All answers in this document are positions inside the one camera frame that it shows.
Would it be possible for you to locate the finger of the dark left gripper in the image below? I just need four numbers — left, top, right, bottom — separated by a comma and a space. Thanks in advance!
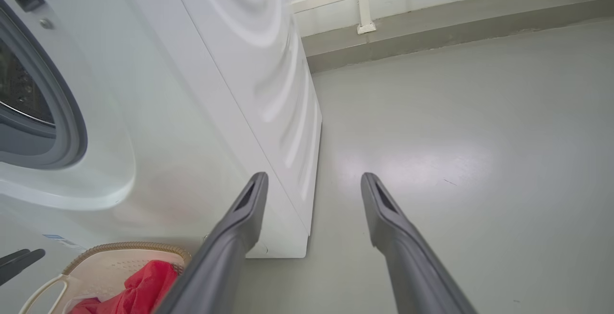
0, 248, 47, 286
0, 249, 31, 267

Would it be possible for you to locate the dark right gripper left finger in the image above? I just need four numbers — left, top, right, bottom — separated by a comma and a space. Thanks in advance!
153, 171, 270, 314

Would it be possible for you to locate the cream perforated laundry basket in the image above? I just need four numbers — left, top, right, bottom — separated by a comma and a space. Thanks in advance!
19, 242, 192, 314

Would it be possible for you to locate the white front-load washing machine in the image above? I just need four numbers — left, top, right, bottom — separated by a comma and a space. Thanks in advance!
0, 0, 323, 259

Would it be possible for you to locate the red garment with white trim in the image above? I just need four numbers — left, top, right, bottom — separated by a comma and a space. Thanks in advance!
70, 259, 179, 314

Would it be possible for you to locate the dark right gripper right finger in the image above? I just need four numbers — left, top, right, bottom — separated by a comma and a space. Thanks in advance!
360, 172, 478, 314

